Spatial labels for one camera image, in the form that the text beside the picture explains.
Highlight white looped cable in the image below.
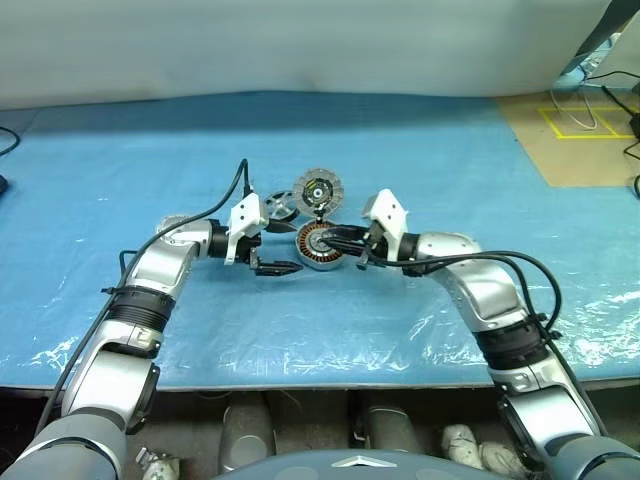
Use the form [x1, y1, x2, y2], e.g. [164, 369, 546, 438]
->
[549, 74, 599, 132]

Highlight thin black looped cable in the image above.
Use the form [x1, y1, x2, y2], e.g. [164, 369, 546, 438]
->
[0, 124, 19, 159]

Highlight round finned motor lid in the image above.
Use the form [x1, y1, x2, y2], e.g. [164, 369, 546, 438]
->
[291, 168, 346, 217]

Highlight black power adapter cable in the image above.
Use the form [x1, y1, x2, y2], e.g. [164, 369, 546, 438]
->
[582, 69, 640, 161]

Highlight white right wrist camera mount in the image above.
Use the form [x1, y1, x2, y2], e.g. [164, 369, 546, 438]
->
[360, 188, 411, 264]

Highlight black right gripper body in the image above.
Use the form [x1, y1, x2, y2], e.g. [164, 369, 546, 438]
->
[355, 227, 390, 271]

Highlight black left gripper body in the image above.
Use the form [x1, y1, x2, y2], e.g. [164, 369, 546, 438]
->
[233, 233, 263, 274]

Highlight round motor housing copper windings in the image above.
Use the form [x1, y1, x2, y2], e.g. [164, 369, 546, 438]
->
[295, 222, 346, 274]

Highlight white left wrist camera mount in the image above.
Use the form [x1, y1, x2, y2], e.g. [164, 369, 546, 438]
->
[223, 193, 266, 266]

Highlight white shoe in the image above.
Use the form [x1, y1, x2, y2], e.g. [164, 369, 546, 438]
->
[442, 424, 484, 471]
[479, 442, 526, 476]

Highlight grey robot torso with logo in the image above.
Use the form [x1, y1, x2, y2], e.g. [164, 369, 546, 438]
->
[209, 448, 494, 480]

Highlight dark grey robot leg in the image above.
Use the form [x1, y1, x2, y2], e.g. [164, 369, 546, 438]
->
[222, 394, 276, 471]
[359, 399, 421, 456]

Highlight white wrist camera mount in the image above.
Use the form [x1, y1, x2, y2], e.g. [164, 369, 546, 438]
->
[360, 188, 411, 264]
[223, 193, 266, 266]

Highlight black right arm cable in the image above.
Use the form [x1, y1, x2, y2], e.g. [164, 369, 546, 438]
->
[399, 251, 616, 441]

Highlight cardboard sheet with yellow tape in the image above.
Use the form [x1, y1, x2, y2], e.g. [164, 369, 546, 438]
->
[494, 92, 640, 189]

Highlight blue plastic table cover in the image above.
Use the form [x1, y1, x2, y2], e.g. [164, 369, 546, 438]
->
[0, 89, 640, 391]

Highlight silver spoked rotor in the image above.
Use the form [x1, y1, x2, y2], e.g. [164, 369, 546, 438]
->
[263, 189, 301, 224]

